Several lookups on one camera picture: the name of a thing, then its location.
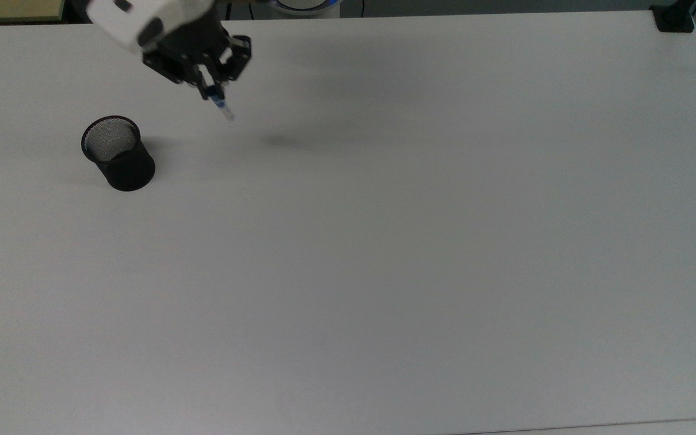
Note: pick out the black mesh pen cup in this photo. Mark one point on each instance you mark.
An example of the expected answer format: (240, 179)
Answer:
(127, 172)

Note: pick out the black table clamp mount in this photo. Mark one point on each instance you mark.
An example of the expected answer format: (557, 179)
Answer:
(674, 18)

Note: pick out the yellowish wooden board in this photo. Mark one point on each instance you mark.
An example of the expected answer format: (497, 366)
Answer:
(9, 9)

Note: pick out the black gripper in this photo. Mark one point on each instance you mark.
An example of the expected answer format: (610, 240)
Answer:
(188, 45)

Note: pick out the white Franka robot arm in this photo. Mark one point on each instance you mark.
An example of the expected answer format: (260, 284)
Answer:
(124, 24)

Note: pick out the white marker with blue cap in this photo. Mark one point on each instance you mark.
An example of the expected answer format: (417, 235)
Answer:
(222, 107)

